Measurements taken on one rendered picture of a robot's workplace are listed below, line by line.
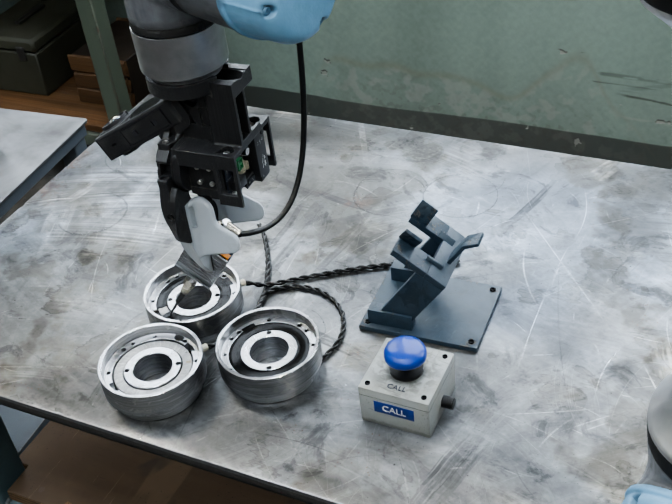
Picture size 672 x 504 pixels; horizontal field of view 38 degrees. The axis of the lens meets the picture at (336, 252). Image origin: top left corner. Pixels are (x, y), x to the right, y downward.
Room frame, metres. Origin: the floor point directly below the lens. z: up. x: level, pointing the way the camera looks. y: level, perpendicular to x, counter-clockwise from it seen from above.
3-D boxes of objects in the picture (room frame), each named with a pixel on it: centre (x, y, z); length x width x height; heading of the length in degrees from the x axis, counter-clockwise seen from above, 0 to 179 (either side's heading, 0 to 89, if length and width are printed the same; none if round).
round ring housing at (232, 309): (0.82, 0.16, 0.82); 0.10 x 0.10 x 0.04
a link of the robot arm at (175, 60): (0.76, 0.10, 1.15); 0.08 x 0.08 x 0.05
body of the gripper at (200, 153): (0.75, 0.10, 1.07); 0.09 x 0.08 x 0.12; 63
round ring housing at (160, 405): (0.72, 0.20, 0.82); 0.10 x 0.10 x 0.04
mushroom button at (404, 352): (0.65, -0.05, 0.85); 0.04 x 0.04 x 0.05
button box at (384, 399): (0.65, -0.06, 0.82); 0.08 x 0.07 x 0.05; 61
